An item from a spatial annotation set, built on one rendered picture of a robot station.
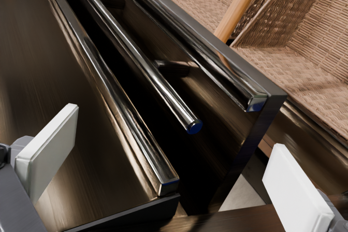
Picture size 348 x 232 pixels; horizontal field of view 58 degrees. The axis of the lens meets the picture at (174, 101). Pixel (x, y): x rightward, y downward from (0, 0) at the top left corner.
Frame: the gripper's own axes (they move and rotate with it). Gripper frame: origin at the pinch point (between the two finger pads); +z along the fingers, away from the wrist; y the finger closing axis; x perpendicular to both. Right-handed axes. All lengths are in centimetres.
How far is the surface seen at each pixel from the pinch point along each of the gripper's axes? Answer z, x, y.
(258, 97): 6.6, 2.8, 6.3
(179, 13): 21.6, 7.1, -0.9
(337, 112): 60, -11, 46
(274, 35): 98, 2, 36
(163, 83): 11.2, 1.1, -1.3
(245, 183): 29.8, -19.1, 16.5
